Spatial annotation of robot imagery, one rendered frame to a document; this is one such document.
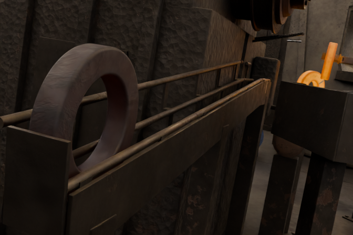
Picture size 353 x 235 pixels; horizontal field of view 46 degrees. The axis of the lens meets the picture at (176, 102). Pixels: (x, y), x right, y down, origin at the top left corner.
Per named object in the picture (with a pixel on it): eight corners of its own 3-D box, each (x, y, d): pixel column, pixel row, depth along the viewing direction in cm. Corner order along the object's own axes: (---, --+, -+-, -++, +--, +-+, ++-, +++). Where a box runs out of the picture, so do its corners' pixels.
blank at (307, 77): (300, 109, 192) (305, 110, 189) (291, 80, 186) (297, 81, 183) (322, 93, 197) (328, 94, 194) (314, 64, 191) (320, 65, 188)
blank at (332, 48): (329, 41, 162) (338, 43, 160) (329, 42, 176) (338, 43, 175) (319, 79, 165) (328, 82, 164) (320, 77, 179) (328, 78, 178)
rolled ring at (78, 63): (146, 45, 55) (124, 41, 56) (59, 49, 38) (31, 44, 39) (132, 173, 59) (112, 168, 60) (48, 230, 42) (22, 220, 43)
